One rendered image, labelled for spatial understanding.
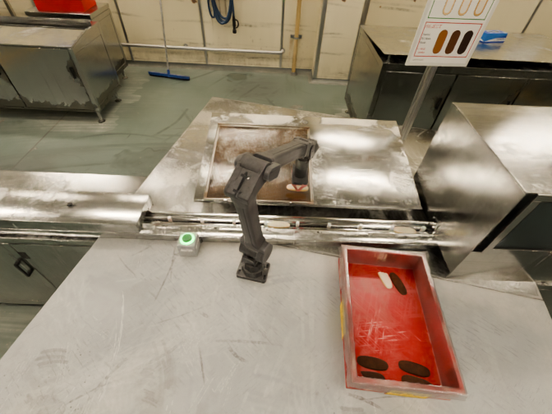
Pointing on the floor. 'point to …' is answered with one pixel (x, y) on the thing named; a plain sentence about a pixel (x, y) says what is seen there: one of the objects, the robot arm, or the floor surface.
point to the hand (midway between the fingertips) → (297, 186)
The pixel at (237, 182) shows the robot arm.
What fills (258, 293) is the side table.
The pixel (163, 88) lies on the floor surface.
